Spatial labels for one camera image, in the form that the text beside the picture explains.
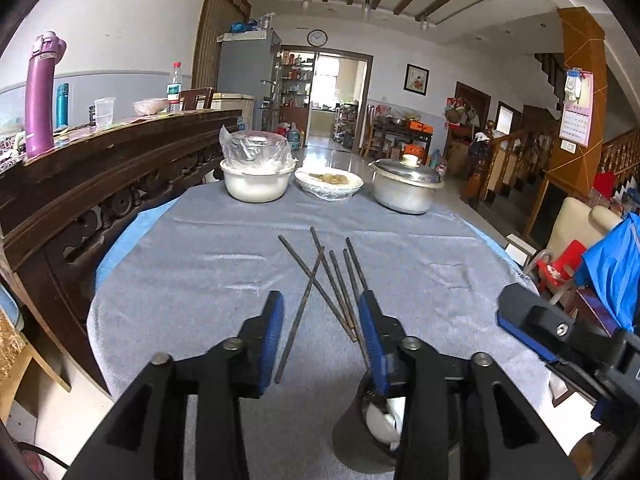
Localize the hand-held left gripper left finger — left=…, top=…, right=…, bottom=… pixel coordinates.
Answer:
left=75, top=290, right=286, bottom=480

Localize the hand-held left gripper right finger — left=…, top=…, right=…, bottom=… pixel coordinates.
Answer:
left=356, top=292, right=583, bottom=480

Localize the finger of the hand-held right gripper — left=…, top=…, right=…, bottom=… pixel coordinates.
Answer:
left=496, top=282, right=624, bottom=369

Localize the black utensil holder cup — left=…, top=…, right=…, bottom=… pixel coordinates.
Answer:
left=332, top=367, right=453, bottom=473

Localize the red plastic chair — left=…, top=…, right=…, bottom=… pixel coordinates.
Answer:
left=537, top=240, right=588, bottom=293

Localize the grey tablecloth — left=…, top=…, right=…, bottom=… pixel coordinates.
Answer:
left=87, top=180, right=566, bottom=480

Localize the cream armchair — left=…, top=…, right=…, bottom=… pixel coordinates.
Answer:
left=542, top=196, right=623, bottom=261

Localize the metal pot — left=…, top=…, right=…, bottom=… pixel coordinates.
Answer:
left=372, top=175, right=436, bottom=215

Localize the white ceramic bowl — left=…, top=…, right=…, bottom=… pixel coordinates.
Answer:
left=220, top=159, right=296, bottom=204

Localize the wooden stair railing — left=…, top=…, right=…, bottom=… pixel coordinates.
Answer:
left=480, top=127, right=558, bottom=201

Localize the plastic-wrapped food plate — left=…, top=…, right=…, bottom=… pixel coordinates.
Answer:
left=294, top=167, right=365, bottom=202

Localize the steel pot with lid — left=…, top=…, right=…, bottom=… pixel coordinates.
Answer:
left=368, top=154, right=446, bottom=190

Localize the blue cloth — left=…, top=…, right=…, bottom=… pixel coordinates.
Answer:
left=95, top=199, right=177, bottom=287

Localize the wooden side table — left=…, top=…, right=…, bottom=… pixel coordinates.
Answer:
left=370, top=115, right=433, bottom=158

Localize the white chest freezer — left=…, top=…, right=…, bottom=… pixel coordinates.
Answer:
left=210, top=92, right=255, bottom=131

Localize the orange pillar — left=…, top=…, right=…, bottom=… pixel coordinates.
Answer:
left=547, top=7, right=608, bottom=198

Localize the carved wooden bench back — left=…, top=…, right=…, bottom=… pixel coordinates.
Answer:
left=0, top=109, right=243, bottom=396

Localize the red-capped water bottle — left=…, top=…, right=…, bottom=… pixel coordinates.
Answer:
left=166, top=62, right=183, bottom=113

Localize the gold patterned cloth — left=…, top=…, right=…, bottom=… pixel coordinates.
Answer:
left=0, top=310, right=26, bottom=383

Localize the grey refrigerator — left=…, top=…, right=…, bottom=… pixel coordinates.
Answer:
left=217, top=30, right=282, bottom=133

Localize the clear plastic cup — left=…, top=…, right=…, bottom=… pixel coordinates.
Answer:
left=93, top=97, right=117, bottom=127

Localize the teal bottle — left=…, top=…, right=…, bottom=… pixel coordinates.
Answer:
left=55, top=83, right=70, bottom=128

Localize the wooden door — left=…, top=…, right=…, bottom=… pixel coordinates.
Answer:
left=192, top=0, right=252, bottom=91

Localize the purple water bottle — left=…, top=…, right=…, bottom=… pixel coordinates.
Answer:
left=24, top=31, right=67, bottom=158

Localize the wall calendar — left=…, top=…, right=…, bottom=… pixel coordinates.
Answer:
left=558, top=70, right=594, bottom=148

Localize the framed wall picture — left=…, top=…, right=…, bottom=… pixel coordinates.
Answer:
left=404, top=63, right=430, bottom=96

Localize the black cable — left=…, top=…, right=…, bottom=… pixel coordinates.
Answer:
left=15, top=440, right=68, bottom=468

